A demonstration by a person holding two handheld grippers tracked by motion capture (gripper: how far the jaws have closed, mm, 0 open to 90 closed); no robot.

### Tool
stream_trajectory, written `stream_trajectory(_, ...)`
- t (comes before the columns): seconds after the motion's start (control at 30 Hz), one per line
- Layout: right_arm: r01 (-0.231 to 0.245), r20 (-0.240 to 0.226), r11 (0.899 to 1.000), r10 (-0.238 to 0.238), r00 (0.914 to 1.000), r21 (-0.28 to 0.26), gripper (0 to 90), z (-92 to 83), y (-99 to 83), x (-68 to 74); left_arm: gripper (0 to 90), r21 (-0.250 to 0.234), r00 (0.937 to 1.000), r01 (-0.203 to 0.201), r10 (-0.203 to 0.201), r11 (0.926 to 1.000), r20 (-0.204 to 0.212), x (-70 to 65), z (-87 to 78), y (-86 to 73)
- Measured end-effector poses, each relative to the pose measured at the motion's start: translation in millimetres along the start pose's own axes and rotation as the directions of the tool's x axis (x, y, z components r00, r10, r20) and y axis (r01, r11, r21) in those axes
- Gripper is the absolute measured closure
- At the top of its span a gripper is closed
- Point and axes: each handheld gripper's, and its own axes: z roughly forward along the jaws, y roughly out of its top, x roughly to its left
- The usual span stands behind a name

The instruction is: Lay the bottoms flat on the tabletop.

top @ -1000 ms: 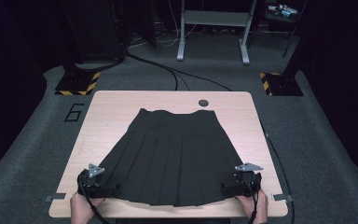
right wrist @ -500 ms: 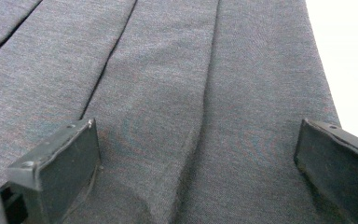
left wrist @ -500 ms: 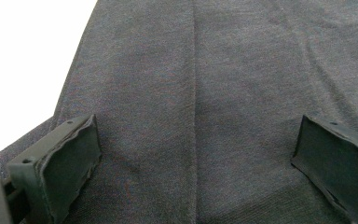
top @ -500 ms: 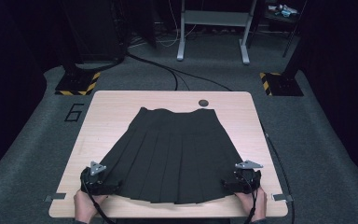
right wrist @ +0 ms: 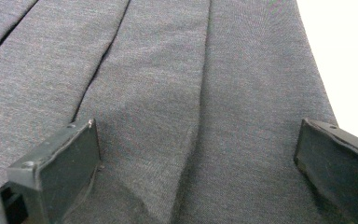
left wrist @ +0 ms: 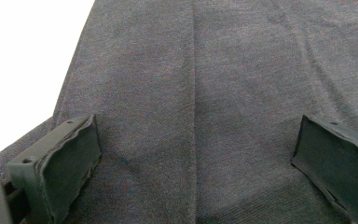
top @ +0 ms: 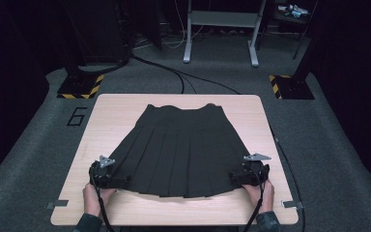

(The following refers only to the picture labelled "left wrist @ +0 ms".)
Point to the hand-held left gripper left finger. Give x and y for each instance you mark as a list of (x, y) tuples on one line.
[(62, 174)]

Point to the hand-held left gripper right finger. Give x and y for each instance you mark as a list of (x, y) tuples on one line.
[(338, 165)]

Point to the dark grey cloth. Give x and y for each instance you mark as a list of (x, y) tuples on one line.
[(199, 77)]

